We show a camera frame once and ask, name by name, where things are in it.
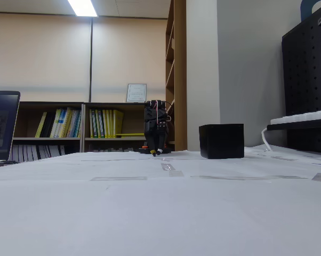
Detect black open box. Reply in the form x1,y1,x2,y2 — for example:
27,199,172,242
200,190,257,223
198,123,245,160

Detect yellow binder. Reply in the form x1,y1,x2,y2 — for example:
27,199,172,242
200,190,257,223
89,109,97,139
113,109,125,139
95,109,103,139
101,109,108,139
107,109,114,139

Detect framed white certificate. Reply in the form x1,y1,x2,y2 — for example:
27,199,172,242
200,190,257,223
126,83,148,103

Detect white paper sheet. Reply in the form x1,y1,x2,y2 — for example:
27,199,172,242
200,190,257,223
0,173,321,256
243,145,321,177
0,151,182,182
139,149,310,180

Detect tall wooden bookshelf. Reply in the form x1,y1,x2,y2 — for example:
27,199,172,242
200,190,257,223
165,0,188,152

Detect low wooden bookshelf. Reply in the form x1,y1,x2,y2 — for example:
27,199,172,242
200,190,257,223
12,101,148,162

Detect black book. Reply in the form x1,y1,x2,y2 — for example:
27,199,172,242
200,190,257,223
39,111,57,139

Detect thin yellow book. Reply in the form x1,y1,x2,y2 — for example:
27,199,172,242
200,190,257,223
34,111,47,139

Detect ceiling light panel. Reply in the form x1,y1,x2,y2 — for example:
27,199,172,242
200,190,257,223
67,0,99,18

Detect white power strip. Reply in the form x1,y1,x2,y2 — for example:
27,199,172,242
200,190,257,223
269,109,321,125

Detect laptop with dark screen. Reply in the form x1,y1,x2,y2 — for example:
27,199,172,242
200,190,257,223
0,90,21,167

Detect black pegboard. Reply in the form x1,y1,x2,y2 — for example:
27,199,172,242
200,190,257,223
281,7,321,155

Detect dark blue panel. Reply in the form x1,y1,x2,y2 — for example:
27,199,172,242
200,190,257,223
300,0,321,22

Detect red black arm wire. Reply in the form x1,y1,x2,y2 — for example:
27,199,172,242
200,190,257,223
164,101,175,123

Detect white power cable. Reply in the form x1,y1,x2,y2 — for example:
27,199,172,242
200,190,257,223
261,127,274,152

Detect black rail bar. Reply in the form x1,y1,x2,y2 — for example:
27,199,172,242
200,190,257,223
266,117,321,132

